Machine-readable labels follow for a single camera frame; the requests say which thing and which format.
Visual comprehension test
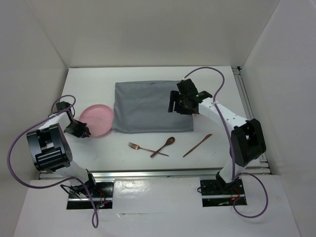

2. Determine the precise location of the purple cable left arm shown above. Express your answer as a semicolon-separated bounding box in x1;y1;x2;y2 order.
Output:
7;95;109;229

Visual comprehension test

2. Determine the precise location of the copper knife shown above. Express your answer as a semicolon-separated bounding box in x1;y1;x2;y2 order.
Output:
183;134;212;157

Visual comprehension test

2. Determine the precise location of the grey cloth placemat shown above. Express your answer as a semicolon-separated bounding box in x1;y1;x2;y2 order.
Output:
112;80;194;134

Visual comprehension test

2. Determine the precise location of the aluminium rail right side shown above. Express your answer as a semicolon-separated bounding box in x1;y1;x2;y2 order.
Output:
232;66;270;168

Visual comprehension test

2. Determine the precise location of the pink plate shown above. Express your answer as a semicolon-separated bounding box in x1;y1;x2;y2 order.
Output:
79;104;114;137

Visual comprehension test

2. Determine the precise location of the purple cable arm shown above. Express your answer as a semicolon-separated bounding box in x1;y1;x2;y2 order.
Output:
7;95;109;229
181;66;269;219

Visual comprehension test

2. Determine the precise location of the copper fork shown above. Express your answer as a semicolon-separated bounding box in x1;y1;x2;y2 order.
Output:
128;142;169;157

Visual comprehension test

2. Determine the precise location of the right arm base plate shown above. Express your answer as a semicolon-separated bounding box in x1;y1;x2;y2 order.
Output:
197;179;247;207

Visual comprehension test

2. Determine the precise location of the aluminium rail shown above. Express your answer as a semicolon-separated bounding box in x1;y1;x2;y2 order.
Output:
232;66;270;168
39;163;271;180

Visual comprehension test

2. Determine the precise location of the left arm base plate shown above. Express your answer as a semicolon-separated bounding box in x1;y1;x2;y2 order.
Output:
66;181;114;210

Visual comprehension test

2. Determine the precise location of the brown wooden spoon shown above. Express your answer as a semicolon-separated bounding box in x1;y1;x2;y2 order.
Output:
150;137;175;158

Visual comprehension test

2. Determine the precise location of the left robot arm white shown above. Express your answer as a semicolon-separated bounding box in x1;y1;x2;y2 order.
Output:
26;101;97;197

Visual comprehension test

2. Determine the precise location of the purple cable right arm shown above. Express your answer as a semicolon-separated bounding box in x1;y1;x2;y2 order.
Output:
181;66;269;219

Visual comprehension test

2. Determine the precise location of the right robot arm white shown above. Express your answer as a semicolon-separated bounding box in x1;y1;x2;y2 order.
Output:
168;79;266;194

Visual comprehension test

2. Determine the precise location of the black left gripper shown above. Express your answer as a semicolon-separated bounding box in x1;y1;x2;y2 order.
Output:
63;120;89;138

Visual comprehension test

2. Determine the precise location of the aluminium rail front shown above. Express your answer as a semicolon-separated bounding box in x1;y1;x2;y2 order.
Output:
39;163;271;180

